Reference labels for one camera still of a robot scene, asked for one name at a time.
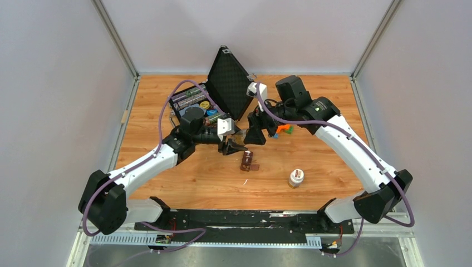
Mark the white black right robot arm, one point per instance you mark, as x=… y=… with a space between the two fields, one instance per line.
x=383 y=186

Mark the orange curved toy block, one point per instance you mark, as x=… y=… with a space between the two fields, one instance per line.
x=285 y=127

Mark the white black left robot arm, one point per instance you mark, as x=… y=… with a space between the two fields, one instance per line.
x=105 y=200

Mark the black poker chip case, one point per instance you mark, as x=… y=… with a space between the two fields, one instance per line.
x=226 y=84

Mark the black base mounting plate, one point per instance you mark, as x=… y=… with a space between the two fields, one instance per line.
x=245 y=226

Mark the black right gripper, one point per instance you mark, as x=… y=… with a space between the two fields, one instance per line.
x=257 y=120

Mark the green toy block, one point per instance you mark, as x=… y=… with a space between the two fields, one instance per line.
x=289 y=130

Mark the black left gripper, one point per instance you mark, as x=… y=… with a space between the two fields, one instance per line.
x=230 y=148

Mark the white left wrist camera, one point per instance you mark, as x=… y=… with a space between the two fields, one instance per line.
x=225 y=126

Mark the brown pill organizer strip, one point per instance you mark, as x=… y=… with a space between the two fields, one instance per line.
x=247 y=162

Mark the amber pill jar white lid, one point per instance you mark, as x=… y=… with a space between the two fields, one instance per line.
x=296 y=178

